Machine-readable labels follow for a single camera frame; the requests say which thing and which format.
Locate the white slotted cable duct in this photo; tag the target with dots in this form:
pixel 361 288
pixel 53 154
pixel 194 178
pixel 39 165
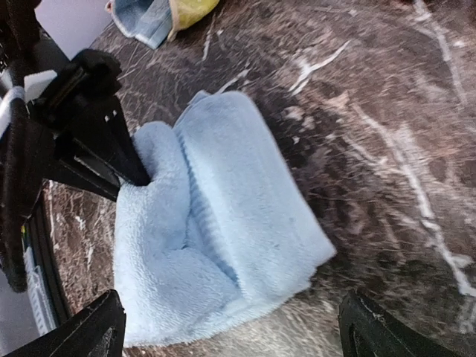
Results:
pixel 37 293

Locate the blue grey towel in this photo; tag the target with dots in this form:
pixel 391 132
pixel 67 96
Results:
pixel 148 21

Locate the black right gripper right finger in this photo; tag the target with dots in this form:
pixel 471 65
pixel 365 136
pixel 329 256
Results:
pixel 366 329

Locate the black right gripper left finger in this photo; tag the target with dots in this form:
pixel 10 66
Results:
pixel 97 330

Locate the yellow patterned towel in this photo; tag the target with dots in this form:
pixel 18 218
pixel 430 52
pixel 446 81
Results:
pixel 186 13

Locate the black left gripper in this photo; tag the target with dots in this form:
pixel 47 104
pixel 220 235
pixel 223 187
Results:
pixel 87 143

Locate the light blue towel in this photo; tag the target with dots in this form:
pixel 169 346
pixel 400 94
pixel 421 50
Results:
pixel 220 236

